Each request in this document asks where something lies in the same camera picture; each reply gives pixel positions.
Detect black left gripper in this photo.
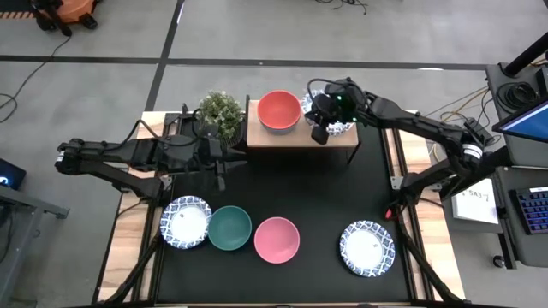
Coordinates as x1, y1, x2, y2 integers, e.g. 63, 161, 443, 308
199, 137, 248, 192

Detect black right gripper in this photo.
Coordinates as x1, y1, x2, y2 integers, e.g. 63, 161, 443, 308
305, 80, 365, 145

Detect blue patterned paper plate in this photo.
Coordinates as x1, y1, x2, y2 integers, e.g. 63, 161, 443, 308
301, 88, 356, 137
159, 195, 213, 250
339, 220, 396, 278

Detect red bowl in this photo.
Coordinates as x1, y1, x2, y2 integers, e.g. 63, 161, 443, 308
256, 89, 302, 131

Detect green bowl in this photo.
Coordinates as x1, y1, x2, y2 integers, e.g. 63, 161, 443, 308
207, 205, 253, 252

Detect pink bowl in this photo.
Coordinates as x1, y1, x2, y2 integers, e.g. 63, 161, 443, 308
253, 216, 301, 265

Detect wooden shelf with black legs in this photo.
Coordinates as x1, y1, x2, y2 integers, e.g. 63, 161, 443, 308
244, 93, 361, 166

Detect small potted green plant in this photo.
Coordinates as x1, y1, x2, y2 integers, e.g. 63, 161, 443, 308
197, 89, 246, 149

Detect black table mat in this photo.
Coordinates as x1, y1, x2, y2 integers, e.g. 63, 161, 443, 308
154, 115, 412, 304

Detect black power strip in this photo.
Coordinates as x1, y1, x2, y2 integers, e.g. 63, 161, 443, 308
463, 117, 494, 146

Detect white paper sheet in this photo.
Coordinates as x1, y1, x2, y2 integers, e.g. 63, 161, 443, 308
451, 187, 500, 226

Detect monitor with blue screen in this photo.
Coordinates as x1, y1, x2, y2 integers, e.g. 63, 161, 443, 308
491, 100, 548, 145

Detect grey metal table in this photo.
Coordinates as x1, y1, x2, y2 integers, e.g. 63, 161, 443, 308
0, 186, 70, 303

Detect black pole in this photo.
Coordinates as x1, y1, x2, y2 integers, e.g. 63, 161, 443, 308
503, 32, 548, 78

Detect orange shop vacuum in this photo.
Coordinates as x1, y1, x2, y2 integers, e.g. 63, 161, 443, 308
29, 0, 103, 36

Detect black device with blue light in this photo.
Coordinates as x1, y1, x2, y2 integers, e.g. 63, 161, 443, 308
0, 157, 27, 192

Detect backlit black keyboard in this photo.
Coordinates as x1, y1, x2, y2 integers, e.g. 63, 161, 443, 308
509, 186, 548, 235

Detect dark grey equipment cart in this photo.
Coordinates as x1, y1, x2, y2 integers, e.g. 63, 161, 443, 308
485, 62, 548, 270

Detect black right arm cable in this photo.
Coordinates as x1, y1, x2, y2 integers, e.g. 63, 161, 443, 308
306, 77, 343, 113

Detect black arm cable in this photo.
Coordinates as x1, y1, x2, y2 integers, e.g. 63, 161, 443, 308
306, 77, 343, 113
123, 109, 203, 147

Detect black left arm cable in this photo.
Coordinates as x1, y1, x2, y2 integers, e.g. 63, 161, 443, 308
123, 109, 203, 147

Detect black cable bundle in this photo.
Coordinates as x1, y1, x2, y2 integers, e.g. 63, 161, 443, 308
314, 0, 369, 16

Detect yellow floor cables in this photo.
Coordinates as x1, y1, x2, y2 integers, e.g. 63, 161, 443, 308
421, 87, 490, 173

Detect black metal table frame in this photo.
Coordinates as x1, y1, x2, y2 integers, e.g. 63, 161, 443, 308
92, 102, 468, 308

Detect coiled black cable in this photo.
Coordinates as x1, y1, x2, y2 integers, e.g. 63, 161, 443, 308
496, 80, 535, 115

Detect black floor cable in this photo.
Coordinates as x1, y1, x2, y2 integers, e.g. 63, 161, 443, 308
0, 36, 73, 125

